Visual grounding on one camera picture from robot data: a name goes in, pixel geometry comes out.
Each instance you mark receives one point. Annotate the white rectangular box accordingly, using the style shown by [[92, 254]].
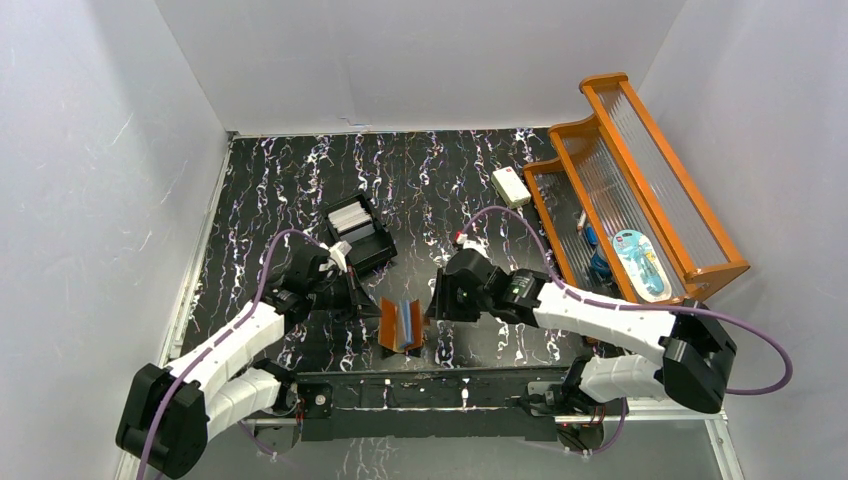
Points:
[[511, 187]]

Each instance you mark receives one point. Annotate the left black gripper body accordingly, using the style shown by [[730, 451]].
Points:
[[351, 291]]

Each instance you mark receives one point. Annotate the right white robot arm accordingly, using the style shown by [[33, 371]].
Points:
[[679, 353]]

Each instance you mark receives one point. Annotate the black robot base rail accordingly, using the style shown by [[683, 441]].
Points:
[[444, 403]]

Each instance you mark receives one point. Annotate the black card tray box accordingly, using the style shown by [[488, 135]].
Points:
[[372, 245]]

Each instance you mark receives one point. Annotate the stack of white cards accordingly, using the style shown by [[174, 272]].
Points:
[[349, 217]]

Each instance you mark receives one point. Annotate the small pen on shelf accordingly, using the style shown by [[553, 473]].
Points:
[[581, 222]]

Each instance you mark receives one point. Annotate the orange leather card holder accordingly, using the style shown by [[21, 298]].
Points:
[[401, 326]]

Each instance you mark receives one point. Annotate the orange wooden shelf rack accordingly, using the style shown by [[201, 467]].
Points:
[[618, 166]]

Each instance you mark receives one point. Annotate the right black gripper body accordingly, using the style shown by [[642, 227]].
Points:
[[462, 307]]

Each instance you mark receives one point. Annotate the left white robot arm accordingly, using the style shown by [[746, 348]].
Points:
[[172, 412]]

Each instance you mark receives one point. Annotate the blue blister pack item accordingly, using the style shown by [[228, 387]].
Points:
[[642, 265]]

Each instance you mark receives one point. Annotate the blue item on shelf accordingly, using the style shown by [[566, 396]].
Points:
[[598, 262]]

